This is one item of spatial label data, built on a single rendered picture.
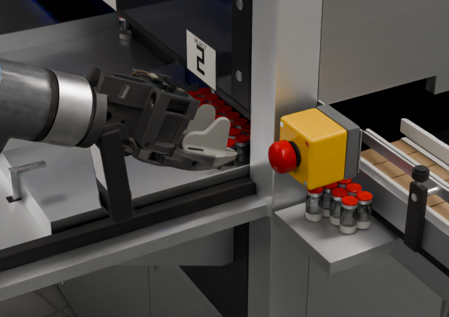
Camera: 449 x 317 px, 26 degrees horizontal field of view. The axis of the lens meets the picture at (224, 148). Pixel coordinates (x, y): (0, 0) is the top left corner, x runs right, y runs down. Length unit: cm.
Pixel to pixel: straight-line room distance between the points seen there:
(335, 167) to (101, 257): 31
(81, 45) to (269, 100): 63
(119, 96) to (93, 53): 74
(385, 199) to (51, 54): 74
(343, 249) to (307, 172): 12
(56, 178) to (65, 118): 41
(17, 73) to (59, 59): 78
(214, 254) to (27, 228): 29
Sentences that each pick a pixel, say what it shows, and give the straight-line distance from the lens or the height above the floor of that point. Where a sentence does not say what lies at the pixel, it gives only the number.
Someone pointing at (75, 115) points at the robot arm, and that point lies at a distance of 98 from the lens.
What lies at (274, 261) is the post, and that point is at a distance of 135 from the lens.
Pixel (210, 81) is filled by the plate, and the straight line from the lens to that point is 136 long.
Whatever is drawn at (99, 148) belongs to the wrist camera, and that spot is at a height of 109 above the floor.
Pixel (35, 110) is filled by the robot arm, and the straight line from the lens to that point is 96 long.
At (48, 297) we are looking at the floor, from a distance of 260.
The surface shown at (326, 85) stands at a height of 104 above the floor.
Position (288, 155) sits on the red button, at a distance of 117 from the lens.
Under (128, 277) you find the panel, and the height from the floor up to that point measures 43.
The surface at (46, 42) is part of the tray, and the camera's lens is 180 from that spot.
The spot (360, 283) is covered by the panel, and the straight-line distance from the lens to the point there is 148.
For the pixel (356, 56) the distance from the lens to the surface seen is 126.
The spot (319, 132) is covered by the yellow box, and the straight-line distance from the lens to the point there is 117.
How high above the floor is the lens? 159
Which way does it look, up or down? 30 degrees down
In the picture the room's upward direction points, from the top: straight up
